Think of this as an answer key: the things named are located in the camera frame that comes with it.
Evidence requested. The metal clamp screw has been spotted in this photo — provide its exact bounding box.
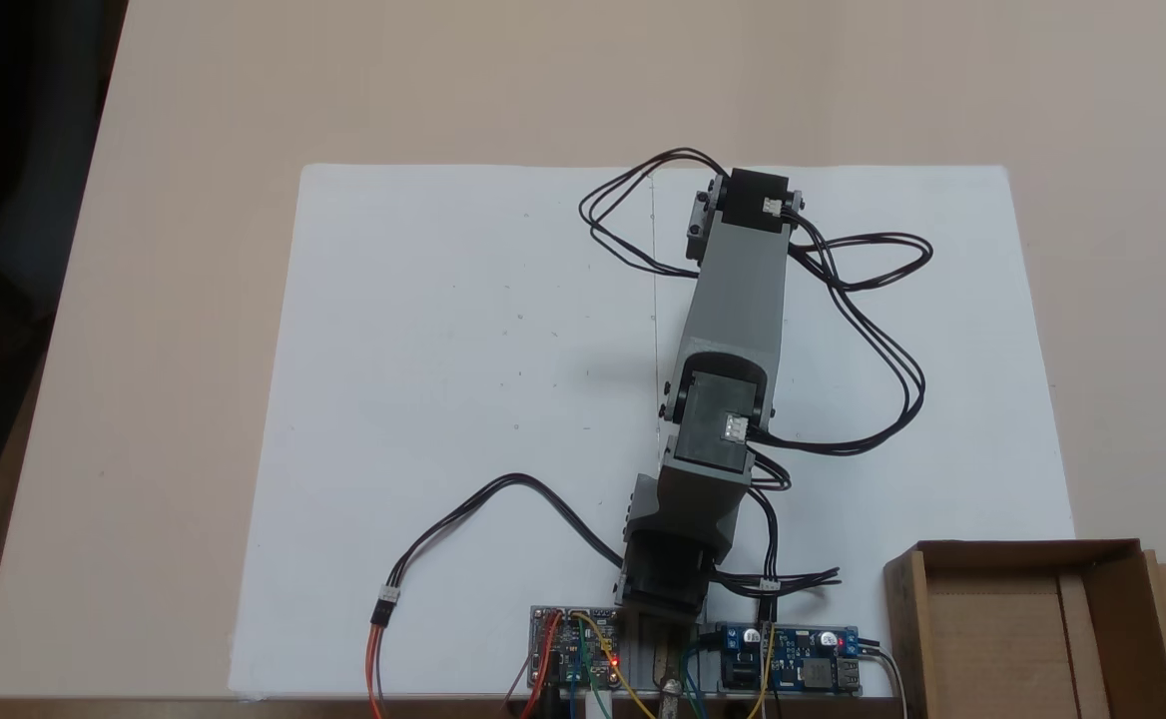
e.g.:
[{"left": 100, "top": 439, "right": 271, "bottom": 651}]
[{"left": 640, "top": 615, "right": 694, "bottom": 719}]

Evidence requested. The motor controller circuit board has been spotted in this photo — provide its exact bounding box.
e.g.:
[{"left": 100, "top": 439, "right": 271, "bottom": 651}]
[{"left": 529, "top": 605, "right": 630, "bottom": 692}]

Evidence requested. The white usb cable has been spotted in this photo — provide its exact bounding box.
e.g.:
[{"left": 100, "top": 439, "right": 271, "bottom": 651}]
[{"left": 859, "top": 649, "right": 911, "bottom": 719}]

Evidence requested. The large white paper sheet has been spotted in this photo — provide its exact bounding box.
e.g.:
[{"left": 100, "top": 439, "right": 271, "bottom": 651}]
[{"left": 229, "top": 163, "right": 1076, "bottom": 700}]

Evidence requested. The brown cardboard box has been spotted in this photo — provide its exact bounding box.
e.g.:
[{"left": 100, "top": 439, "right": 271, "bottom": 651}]
[{"left": 882, "top": 539, "right": 1166, "bottom": 719}]

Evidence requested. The black motor cable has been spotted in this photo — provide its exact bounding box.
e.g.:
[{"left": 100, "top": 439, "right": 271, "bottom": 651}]
[
  {"left": 578, "top": 147, "right": 734, "bottom": 280},
  {"left": 708, "top": 452, "right": 844, "bottom": 625},
  {"left": 748, "top": 205, "right": 935, "bottom": 458}
]

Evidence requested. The yellow jumper wire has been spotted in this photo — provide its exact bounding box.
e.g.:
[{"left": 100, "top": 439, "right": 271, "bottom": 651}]
[{"left": 573, "top": 612, "right": 660, "bottom": 719}]

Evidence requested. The dark chair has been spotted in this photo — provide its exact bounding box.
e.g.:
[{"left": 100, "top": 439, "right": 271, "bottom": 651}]
[{"left": 0, "top": 0, "right": 130, "bottom": 625}]

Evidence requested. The black cable with orange end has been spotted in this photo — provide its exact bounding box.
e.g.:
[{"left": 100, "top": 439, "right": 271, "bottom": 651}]
[{"left": 365, "top": 473, "right": 634, "bottom": 719}]

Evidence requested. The blue power converter board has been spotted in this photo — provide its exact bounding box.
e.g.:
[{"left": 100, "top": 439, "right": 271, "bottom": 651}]
[{"left": 717, "top": 623, "right": 864, "bottom": 696}]

